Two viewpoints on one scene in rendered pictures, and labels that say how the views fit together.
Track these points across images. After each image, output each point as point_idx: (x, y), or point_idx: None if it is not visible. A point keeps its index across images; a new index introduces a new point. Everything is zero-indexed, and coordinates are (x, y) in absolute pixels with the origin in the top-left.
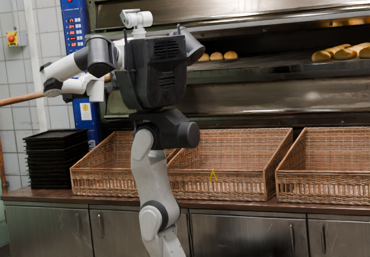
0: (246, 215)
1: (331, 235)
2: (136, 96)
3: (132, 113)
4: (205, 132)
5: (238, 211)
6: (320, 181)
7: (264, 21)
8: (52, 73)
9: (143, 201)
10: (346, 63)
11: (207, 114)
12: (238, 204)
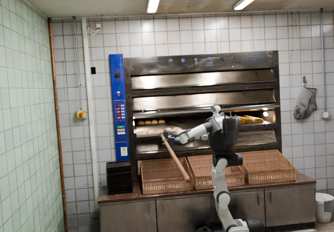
0: (238, 192)
1: (274, 195)
2: (224, 143)
3: (216, 151)
4: (190, 157)
5: (234, 191)
6: (267, 174)
7: (225, 109)
8: (194, 134)
9: (218, 191)
10: (251, 125)
11: (192, 149)
12: (235, 188)
